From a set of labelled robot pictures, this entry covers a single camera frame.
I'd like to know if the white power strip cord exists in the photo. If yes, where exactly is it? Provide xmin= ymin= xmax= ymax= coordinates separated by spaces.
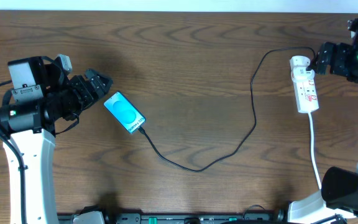
xmin=307 ymin=112 xmax=323 ymax=190

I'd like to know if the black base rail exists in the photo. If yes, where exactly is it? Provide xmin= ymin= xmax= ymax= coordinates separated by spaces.
xmin=58 ymin=211 xmax=285 ymax=224

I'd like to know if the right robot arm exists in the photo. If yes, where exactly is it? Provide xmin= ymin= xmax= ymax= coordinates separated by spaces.
xmin=287 ymin=19 xmax=358 ymax=223

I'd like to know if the black USB charging cable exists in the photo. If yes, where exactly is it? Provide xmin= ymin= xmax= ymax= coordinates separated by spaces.
xmin=137 ymin=46 xmax=317 ymax=173

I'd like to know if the Galaxy smartphone cyan screen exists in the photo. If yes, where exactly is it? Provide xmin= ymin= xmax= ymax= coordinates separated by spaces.
xmin=104 ymin=91 xmax=146 ymax=134

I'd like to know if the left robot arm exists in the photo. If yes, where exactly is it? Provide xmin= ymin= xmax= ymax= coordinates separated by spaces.
xmin=0 ymin=54 xmax=113 ymax=223

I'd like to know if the white USB charger adapter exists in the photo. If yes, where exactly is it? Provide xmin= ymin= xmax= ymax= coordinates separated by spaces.
xmin=291 ymin=66 xmax=315 ymax=83

